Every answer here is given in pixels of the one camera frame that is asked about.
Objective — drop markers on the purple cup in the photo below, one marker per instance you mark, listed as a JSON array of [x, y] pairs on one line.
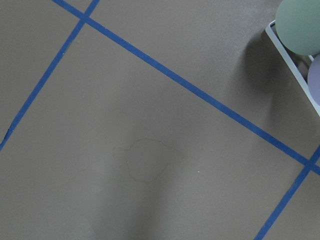
[[313, 79]]

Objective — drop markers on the green cup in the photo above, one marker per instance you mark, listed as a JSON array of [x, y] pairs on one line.
[[297, 24]]

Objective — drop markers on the white wire cup rack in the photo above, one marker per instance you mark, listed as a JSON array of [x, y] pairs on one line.
[[293, 60]]

